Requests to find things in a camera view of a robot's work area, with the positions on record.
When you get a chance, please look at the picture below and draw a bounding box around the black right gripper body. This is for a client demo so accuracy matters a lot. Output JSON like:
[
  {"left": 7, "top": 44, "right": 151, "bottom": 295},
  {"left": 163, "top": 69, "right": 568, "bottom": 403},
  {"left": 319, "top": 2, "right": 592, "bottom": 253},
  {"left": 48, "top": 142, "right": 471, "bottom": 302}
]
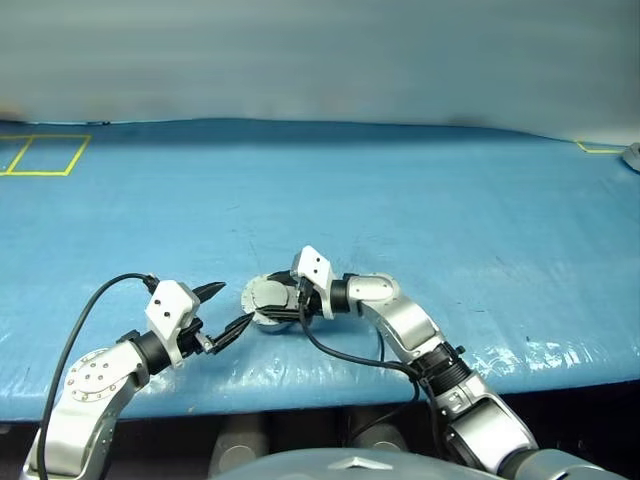
[{"left": 297, "top": 278, "right": 322, "bottom": 322}]

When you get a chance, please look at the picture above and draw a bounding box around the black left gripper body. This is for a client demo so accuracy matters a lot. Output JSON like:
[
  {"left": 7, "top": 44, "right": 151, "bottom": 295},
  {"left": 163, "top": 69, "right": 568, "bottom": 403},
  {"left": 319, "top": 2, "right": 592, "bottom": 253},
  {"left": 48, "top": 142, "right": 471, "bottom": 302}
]
[{"left": 177, "top": 317, "right": 221, "bottom": 359}]

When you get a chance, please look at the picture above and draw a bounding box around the grey rounded object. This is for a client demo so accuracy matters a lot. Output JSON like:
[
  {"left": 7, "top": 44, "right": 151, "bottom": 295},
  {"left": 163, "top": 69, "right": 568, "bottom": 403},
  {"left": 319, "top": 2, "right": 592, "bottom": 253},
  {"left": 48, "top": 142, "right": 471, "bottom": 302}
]
[{"left": 620, "top": 141, "right": 640, "bottom": 174}]

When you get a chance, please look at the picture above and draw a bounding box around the round grey hinged lid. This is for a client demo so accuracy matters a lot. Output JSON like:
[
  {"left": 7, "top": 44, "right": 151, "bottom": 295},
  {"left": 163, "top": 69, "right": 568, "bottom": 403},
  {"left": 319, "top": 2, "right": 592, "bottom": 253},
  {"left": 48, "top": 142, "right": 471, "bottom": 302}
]
[{"left": 240, "top": 276, "right": 296, "bottom": 316}]

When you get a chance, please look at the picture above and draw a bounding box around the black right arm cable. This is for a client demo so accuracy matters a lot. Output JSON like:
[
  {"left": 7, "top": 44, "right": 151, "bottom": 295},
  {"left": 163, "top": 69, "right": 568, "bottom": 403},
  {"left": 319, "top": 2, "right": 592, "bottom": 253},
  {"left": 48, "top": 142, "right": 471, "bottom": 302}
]
[{"left": 298, "top": 302, "right": 449, "bottom": 464}]

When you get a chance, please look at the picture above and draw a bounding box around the blue plastic table cover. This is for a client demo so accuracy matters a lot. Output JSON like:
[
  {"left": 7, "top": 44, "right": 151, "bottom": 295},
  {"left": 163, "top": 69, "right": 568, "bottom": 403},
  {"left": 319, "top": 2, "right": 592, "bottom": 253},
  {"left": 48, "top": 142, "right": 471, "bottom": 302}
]
[{"left": 0, "top": 117, "right": 640, "bottom": 427}]

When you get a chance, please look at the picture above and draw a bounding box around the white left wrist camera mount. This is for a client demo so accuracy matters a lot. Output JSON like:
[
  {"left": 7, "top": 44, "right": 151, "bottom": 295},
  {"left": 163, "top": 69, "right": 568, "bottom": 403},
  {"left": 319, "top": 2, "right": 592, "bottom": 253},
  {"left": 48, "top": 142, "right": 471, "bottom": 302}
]
[{"left": 144, "top": 280, "right": 202, "bottom": 369}]

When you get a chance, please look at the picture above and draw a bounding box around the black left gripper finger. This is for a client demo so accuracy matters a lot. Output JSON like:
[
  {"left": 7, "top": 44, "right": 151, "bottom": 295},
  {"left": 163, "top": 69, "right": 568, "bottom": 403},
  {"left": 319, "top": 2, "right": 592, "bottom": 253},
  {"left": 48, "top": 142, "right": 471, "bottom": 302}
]
[
  {"left": 192, "top": 281, "right": 228, "bottom": 307},
  {"left": 211, "top": 313, "right": 254, "bottom": 356}
]

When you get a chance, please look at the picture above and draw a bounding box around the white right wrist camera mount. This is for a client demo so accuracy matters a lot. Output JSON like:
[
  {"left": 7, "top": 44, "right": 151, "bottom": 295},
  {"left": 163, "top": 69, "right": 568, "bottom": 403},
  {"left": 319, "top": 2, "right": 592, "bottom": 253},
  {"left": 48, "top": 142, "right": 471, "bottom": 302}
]
[{"left": 290, "top": 245, "right": 338, "bottom": 321}]

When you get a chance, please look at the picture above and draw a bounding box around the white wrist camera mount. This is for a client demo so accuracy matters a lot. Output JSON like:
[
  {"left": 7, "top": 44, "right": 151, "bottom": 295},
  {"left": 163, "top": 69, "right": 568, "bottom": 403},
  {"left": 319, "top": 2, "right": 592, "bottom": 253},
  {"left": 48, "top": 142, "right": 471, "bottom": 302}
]
[
  {"left": 144, "top": 280, "right": 202, "bottom": 369},
  {"left": 290, "top": 245, "right": 338, "bottom": 321}
]

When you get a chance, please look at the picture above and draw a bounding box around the grey robot torso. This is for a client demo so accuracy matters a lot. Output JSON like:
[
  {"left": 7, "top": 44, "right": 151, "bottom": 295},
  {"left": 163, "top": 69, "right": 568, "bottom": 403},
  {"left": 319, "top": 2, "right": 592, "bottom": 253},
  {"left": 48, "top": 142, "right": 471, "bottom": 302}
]
[{"left": 209, "top": 446, "right": 504, "bottom": 480}]

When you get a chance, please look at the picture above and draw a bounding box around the dark grey rounded shape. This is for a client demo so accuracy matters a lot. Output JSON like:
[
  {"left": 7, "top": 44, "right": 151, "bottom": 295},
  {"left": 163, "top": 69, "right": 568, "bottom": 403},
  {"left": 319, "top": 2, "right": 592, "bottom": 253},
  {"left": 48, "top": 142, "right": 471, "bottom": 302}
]
[
  {"left": 344, "top": 405, "right": 410, "bottom": 451},
  {"left": 208, "top": 413, "right": 272, "bottom": 475}
]

